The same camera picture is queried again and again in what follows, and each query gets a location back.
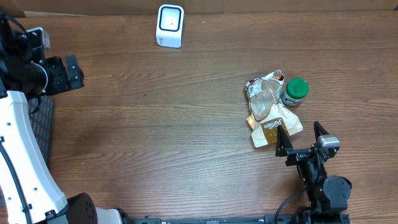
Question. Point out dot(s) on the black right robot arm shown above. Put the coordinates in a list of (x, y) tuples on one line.
[(327, 195)]

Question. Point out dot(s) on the white barcode scanner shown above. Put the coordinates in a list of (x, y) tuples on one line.
[(169, 29)]

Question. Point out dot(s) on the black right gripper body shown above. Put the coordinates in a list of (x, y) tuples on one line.
[(310, 170)]

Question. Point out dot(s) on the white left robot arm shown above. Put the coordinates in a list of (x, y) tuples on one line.
[(31, 194)]

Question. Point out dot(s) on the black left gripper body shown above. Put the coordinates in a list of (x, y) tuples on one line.
[(58, 76)]

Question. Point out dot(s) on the brown paper bread bag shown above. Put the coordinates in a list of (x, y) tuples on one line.
[(267, 109)]

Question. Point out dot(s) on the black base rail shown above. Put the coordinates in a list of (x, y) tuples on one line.
[(267, 219)]

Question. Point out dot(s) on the green lid jar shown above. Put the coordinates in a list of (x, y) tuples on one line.
[(295, 91)]

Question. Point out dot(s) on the orange tissue packet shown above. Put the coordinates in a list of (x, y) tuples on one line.
[(250, 122)]

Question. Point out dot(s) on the grey plastic mesh basket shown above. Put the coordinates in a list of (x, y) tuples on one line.
[(42, 126)]

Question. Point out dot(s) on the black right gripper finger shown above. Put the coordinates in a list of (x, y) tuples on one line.
[(283, 143), (319, 130)]

